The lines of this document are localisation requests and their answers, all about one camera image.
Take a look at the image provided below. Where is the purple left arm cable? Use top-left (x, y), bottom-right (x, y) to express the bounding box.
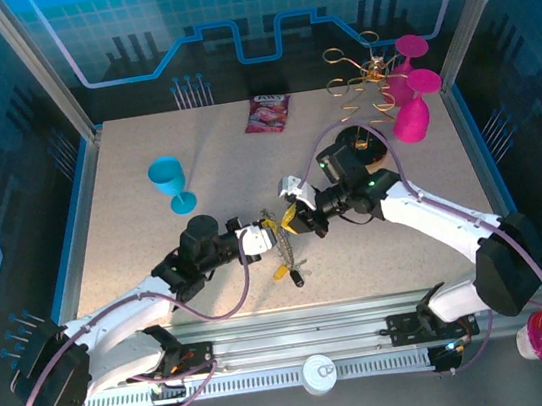
top-left (2, 244), bottom-right (268, 406)

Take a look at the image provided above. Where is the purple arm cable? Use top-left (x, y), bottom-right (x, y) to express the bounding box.
top-left (2, 244), bottom-right (268, 406)
top-left (290, 93), bottom-right (542, 353)

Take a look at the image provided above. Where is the red purple candy bag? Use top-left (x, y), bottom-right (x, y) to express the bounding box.
top-left (239, 90), bottom-right (296, 138)

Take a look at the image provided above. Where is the thin purple base cable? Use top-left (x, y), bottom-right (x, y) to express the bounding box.
top-left (425, 305), bottom-right (503, 379)
top-left (144, 353), bottom-right (229, 406)

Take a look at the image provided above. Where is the white slotted cable duct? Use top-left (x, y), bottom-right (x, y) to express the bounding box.
top-left (53, 344), bottom-right (440, 406)

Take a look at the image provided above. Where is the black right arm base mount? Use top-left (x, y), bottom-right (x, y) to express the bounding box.
top-left (384, 302), bottom-right (482, 349)

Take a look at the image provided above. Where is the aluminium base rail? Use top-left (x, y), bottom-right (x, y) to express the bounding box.
top-left (86, 270), bottom-right (542, 396)

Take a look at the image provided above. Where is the gold wire glass rack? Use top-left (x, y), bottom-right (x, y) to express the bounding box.
top-left (317, 25), bottom-right (422, 170)

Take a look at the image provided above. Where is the aluminium frame post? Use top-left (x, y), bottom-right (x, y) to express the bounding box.
top-left (0, 0), bottom-right (104, 154)
top-left (427, 0), bottom-right (540, 92)

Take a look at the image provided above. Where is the pink plastic goblet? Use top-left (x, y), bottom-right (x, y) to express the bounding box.
top-left (376, 32), bottom-right (439, 110)
top-left (383, 65), bottom-right (452, 147)

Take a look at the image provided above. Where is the silver tin can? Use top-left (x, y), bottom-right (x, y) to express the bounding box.
top-left (298, 351), bottom-right (340, 399)

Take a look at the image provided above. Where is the blue plastic goblet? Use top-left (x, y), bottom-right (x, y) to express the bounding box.
top-left (145, 152), bottom-right (199, 219)

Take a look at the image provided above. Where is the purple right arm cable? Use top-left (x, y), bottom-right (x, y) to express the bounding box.
top-left (290, 93), bottom-right (542, 353)

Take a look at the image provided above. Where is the aluminium side rail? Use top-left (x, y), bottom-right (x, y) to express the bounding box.
top-left (439, 73), bottom-right (542, 406)
top-left (0, 128), bottom-right (144, 406)

